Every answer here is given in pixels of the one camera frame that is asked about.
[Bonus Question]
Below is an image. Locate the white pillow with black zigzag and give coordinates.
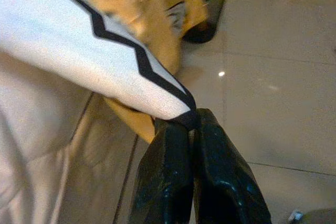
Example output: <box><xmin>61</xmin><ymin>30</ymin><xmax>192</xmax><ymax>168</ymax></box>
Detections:
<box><xmin>0</xmin><ymin>0</ymin><xmax>198</xmax><ymax>130</ymax></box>

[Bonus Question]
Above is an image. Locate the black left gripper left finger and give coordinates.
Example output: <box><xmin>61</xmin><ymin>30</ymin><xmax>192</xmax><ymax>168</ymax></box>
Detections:
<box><xmin>128</xmin><ymin>120</ymin><xmax>195</xmax><ymax>224</ymax></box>

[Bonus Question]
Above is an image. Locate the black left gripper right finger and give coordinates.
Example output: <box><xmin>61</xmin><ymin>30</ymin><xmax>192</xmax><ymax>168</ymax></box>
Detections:
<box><xmin>193</xmin><ymin>108</ymin><xmax>272</xmax><ymax>224</ymax></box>

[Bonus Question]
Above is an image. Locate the black mesh waste bin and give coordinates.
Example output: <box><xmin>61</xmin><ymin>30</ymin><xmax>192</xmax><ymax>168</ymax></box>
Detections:
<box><xmin>167</xmin><ymin>0</ymin><xmax>231</xmax><ymax>44</ymax></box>

